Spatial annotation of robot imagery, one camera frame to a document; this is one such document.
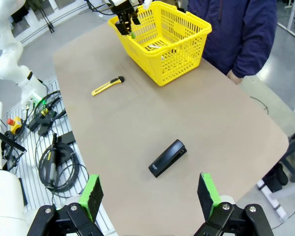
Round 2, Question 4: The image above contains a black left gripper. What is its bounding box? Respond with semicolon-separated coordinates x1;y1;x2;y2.
112;4;141;39

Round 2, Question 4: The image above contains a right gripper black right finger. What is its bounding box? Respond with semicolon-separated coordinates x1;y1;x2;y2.
194;172;273;236

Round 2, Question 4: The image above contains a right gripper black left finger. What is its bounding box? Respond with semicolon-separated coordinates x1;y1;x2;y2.
27;174;106;236

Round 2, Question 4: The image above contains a person's left forearm dark sleeve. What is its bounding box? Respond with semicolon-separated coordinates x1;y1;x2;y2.
231;31;276;79

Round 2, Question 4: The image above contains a yellow plastic shopping basket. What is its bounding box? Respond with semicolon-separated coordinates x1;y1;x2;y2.
107;0;213;87

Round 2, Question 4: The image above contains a person in dark hooded jacket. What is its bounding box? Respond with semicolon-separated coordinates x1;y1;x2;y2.
186;0;278;79

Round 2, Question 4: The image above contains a person's left hand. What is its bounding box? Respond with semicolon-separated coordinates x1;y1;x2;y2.
226;70;244;86

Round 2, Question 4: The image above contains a black stapler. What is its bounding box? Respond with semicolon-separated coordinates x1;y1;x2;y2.
148;139;187;178

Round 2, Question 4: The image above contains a white table leg foot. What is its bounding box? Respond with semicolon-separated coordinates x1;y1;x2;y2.
257;180;288;219

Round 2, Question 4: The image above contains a ribbed grey base platform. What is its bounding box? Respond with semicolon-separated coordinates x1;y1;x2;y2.
6;76;116;233

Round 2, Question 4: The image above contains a yellow utility knife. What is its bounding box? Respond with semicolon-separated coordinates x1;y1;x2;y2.
91;76;125;97

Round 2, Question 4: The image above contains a black folded stand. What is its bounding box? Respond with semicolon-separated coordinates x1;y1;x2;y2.
0;126;27;170

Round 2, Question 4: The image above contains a yellow emergency stop box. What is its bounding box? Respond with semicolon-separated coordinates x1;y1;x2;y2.
6;117;23;135

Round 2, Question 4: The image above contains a large black cable coil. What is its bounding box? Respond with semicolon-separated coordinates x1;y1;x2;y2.
38;134;89;199

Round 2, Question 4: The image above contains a black cable bundle with adapter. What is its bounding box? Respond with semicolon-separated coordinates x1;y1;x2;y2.
27;90;67;137

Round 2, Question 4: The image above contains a thin black floor cable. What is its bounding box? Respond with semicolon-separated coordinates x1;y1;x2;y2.
250;96;270;115

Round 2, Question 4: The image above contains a white desk leg frame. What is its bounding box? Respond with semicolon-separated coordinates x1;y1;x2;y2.
280;0;295;40

